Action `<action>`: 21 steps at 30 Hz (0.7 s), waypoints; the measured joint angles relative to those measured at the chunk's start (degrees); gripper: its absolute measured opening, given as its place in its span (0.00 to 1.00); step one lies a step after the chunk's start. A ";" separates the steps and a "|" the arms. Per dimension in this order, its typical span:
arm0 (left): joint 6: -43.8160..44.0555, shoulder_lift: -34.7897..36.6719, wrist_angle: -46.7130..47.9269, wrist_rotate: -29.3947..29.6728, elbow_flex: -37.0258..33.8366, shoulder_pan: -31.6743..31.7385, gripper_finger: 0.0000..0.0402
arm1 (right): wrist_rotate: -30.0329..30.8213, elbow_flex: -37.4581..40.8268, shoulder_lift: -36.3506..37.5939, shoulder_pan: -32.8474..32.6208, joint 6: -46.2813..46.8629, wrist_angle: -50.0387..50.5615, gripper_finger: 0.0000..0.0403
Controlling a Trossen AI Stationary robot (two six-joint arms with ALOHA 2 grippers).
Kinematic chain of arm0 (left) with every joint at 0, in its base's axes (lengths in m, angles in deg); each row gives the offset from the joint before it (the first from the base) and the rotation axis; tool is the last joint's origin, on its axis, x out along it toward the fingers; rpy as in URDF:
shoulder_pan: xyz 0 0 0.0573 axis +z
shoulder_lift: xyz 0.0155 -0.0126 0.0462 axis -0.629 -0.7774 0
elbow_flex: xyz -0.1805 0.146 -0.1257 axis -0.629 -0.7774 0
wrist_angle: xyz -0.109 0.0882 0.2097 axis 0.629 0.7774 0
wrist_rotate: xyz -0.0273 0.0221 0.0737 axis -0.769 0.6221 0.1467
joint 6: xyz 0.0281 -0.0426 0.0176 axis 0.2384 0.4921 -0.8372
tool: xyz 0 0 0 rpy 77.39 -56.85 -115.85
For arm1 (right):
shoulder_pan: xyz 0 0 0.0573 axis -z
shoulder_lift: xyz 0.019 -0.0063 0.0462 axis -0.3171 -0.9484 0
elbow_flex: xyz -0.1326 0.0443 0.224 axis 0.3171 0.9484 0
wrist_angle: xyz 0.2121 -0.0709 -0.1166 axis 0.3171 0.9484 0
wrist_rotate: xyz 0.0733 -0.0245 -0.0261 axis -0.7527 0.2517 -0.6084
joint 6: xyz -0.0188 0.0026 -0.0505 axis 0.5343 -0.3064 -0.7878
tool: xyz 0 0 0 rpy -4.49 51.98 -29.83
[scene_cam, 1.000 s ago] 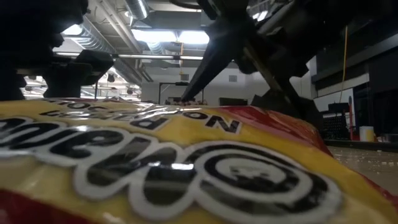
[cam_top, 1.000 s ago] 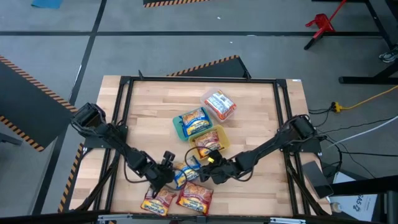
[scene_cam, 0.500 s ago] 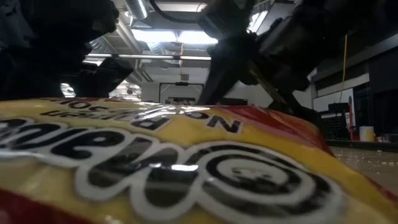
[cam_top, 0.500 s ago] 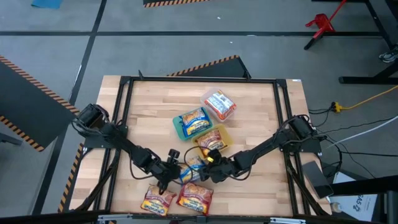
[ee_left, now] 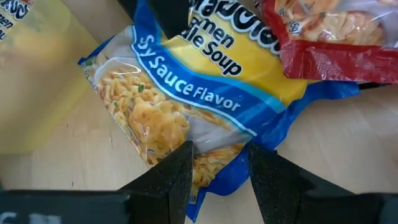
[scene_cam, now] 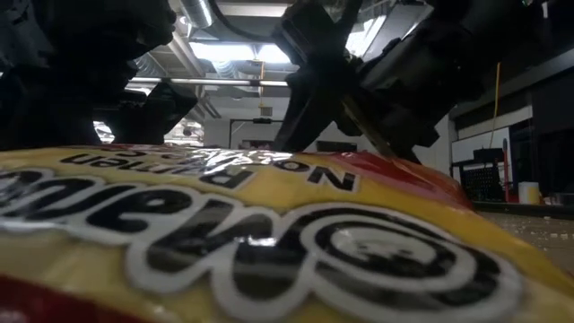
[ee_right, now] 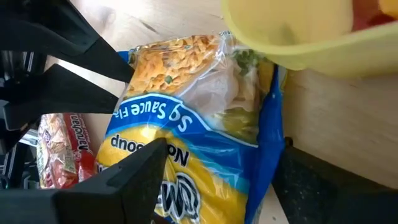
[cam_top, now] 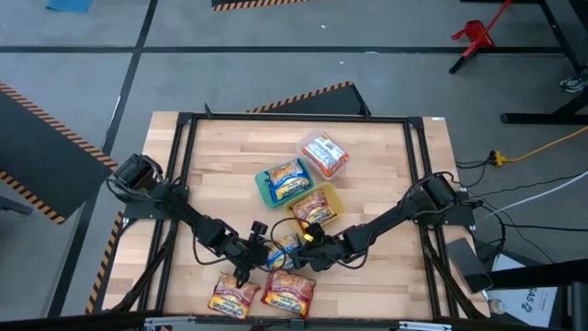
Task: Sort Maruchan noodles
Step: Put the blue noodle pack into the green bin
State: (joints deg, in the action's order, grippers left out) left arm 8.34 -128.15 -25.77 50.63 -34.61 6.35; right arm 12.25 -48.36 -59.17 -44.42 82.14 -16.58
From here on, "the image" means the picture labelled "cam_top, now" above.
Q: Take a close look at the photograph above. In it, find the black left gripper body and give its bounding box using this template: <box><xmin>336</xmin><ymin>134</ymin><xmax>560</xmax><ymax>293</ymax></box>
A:
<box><xmin>224</xmin><ymin>220</ymin><xmax>272</xmax><ymax>289</ymax></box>

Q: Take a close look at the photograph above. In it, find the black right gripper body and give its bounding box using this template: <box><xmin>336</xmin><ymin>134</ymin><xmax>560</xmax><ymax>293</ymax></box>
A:
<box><xmin>300</xmin><ymin>223</ymin><xmax>345</xmax><ymax>272</ymax></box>

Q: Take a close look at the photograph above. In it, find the blue Maruchan noodle pack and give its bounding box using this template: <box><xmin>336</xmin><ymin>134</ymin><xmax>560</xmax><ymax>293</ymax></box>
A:
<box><xmin>267</xmin><ymin>233</ymin><xmax>302</xmax><ymax>272</ymax></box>
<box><xmin>265</xmin><ymin>158</ymin><xmax>312</xmax><ymax>204</ymax></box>

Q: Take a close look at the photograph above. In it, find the red Maruchan noodle pack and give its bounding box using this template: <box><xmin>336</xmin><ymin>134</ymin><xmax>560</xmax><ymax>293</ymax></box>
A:
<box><xmin>207</xmin><ymin>270</ymin><xmax>262</xmax><ymax>320</ymax></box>
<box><xmin>289</xmin><ymin>189</ymin><xmax>339</xmax><ymax>226</ymax></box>
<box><xmin>260</xmin><ymin>269</ymin><xmax>317</xmax><ymax>319</ymax></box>

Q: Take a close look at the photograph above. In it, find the yellow plastic container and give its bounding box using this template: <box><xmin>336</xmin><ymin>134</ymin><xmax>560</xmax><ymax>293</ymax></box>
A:
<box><xmin>283</xmin><ymin>182</ymin><xmax>346</xmax><ymax>226</ymax></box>

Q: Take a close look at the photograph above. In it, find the teal plastic container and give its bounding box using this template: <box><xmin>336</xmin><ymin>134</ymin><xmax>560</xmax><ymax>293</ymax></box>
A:
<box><xmin>254</xmin><ymin>158</ymin><xmax>317</xmax><ymax>210</ymax></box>

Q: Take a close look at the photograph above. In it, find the orange Maruchan noodle pack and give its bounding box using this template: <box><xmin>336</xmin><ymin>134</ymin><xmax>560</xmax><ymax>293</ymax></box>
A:
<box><xmin>301</xmin><ymin>132</ymin><xmax>349</xmax><ymax>178</ymax></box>

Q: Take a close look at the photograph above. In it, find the clear plastic container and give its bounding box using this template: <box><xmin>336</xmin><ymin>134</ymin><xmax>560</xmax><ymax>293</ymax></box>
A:
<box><xmin>296</xmin><ymin>130</ymin><xmax>351</xmax><ymax>181</ymax></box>

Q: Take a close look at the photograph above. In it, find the black flat tablet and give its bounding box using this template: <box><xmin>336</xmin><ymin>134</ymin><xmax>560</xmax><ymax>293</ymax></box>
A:
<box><xmin>446</xmin><ymin>236</ymin><xmax>494</xmax><ymax>295</ymax></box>

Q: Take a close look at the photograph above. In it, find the small black hazard-striped mat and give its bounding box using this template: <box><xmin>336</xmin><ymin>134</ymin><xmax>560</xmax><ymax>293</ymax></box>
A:
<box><xmin>247</xmin><ymin>81</ymin><xmax>372</xmax><ymax>116</ymax></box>

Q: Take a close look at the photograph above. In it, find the white paper sign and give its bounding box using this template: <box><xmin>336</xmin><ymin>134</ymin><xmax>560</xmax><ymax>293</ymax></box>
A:
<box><xmin>485</xmin><ymin>254</ymin><xmax>560</xmax><ymax>328</ymax></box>

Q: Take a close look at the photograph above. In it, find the large black hazard-striped mat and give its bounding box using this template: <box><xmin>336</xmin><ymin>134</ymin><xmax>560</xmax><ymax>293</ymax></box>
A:
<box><xmin>0</xmin><ymin>81</ymin><xmax>119</xmax><ymax>225</ymax></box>

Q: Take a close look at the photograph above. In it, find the dark grey floor leg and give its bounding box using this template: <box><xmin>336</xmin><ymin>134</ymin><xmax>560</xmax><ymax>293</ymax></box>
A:
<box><xmin>0</xmin><ymin>196</ymin><xmax>34</xmax><ymax>216</ymax></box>

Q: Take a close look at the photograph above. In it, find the black hazard-striped panel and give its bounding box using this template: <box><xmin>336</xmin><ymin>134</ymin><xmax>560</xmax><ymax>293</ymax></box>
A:
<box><xmin>210</xmin><ymin>0</ymin><xmax>311</xmax><ymax>13</ymax></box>

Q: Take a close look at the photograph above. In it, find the red metal stand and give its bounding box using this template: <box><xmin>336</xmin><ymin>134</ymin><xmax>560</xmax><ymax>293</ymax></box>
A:
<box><xmin>449</xmin><ymin>0</ymin><xmax>514</xmax><ymax>59</ymax></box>

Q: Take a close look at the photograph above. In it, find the person's shoe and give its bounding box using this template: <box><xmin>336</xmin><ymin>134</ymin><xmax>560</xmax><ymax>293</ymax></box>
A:
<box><xmin>559</xmin><ymin>67</ymin><xmax>588</xmax><ymax>95</ymax></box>

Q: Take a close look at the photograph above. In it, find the blue floor mat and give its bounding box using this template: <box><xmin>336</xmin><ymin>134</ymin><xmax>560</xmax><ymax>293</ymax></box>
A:
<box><xmin>45</xmin><ymin>0</ymin><xmax>94</xmax><ymax>14</ymax></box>

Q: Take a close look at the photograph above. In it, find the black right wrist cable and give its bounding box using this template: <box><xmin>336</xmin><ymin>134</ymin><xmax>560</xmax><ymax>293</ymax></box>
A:
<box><xmin>269</xmin><ymin>216</ymin><xmax>368</xmax><ymax>271</ymax></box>

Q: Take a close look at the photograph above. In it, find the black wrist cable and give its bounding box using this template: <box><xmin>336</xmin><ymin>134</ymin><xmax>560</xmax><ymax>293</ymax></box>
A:
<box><xmin>269</xmin><ymin>216</ymin><xmax>368</xmax><ymax>271</ymax></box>
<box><xmin>191</xmin><ymin>220</ymin><xmax>227</xmax><ymax>267</ymax></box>

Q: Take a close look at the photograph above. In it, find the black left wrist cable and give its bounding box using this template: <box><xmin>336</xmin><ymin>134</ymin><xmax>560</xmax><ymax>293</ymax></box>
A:
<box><xmin>191</xmin><ymin>220</ymin><xmax>227</xmax><ymax>267</ymax></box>

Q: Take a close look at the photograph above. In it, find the grey metal bracket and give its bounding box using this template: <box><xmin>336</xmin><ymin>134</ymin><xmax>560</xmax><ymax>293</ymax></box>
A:
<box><xmin>143</xmin><ymin>314</ymin><xmax>198</xmax><ymax>330</ymax></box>
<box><xmin>398</xmin><ymin>320</ymin><xmax>454</xmax><ymax>331</ymax></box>

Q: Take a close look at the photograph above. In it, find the black aluminium table frame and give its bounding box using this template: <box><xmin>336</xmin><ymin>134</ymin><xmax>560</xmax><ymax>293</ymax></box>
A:
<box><xmin>109</xmin><ymin>103</ymin><xmax>491</xmax><ymax>323</ymax></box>

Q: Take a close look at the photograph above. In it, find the black neighbouring table frame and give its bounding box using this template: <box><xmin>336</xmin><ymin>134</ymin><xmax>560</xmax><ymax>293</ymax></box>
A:
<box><xmin>486</xmin><ymin>257</ymin><xmax>588</xmax><ymax>331</ymax></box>

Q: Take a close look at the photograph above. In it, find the black floor cable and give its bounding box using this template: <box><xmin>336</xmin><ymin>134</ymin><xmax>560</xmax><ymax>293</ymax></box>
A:
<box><xmin>500</xmin><ymin>223</ymin><xmax>588</xmax><ymax>266</ymax></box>
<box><xmin>477</xmin><ymin>173</ymin><xmax>588</xmax><ymax>198</ymax></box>

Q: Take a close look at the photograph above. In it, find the white hanging cable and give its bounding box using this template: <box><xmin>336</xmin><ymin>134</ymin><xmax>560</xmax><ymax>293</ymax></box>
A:
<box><xmin>475</xmin><ymin>170</ymin><xmax>588</xmax><ymax>224</ymax></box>

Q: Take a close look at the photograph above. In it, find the yellow hanging cable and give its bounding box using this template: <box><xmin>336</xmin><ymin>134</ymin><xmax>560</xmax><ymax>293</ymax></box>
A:
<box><xmin>489</xmin><ymin>126</ymin><xmax>588</xmax><ymax>167</ymax></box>

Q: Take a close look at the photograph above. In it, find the black desk frame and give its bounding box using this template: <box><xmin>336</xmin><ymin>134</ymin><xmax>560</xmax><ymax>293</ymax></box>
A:
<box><xmin>447</xmin><ymin>0</ymin><xmax>588</xmax><ymax>126</ymax></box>

